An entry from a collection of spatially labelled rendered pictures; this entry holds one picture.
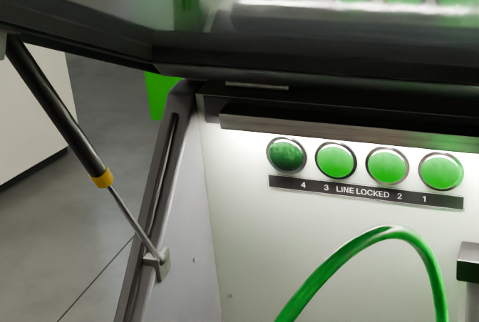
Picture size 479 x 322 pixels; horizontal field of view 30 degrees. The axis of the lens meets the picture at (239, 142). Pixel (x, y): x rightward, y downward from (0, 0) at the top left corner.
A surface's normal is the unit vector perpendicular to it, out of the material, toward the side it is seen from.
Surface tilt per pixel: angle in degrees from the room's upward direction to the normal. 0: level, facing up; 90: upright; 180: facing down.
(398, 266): 90
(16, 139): 90
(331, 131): 90
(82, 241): 0
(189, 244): 90
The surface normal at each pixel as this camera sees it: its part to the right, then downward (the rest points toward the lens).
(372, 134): -0.35, 0.47
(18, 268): -0.08, -0.88
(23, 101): 0.79, 0.23
